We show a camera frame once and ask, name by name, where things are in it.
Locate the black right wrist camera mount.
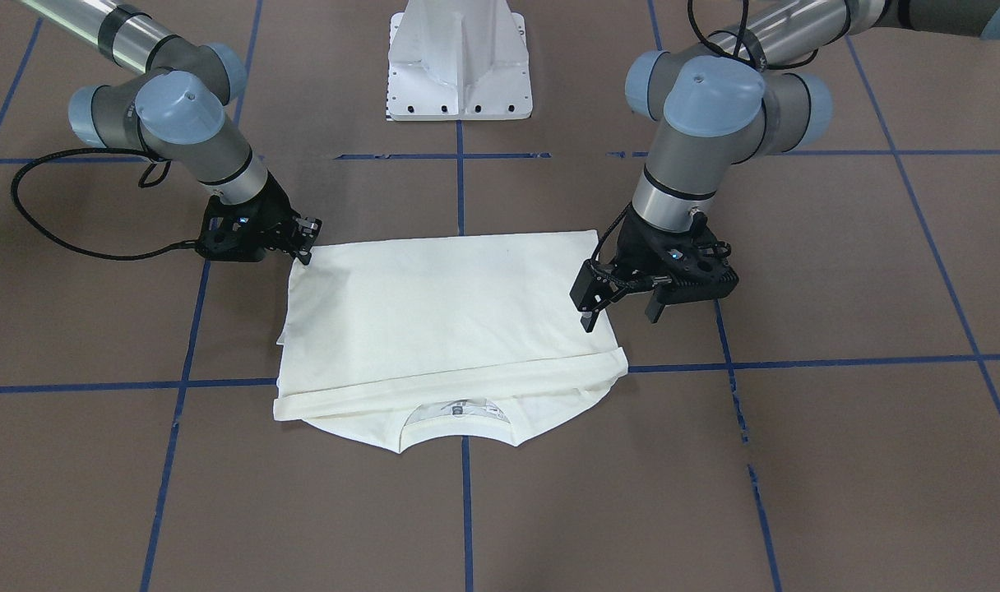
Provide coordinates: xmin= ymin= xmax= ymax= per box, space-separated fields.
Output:
xmin=194 ymin=196 xmax=266 ymax=263

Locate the white camera post with base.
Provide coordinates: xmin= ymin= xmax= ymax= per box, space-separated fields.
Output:
xmin=385 ymin=1 xmax=534 ymax=123

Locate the white long-sleeve cat shirt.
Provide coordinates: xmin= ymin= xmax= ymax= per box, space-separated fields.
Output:
xmin=273 ymin=231 xmax=628 ymax=453

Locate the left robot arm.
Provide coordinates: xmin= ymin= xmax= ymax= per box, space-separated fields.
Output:
xmin=569 ymin=1 xmax=1000 ymax=332

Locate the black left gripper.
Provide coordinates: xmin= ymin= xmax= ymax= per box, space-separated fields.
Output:
xmin=569 ymin=207 xmax=701 ymax=333

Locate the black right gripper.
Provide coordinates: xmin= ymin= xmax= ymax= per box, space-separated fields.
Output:
xmin=222 ymin=173 xmax=321 ymax=266

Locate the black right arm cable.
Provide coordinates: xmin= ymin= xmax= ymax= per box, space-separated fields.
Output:
xmin=10 ymin=148 xmax=209 ymax=262

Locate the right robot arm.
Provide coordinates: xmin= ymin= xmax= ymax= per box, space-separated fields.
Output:
xmin=26 ymin=1 xmax=321 ymax=265

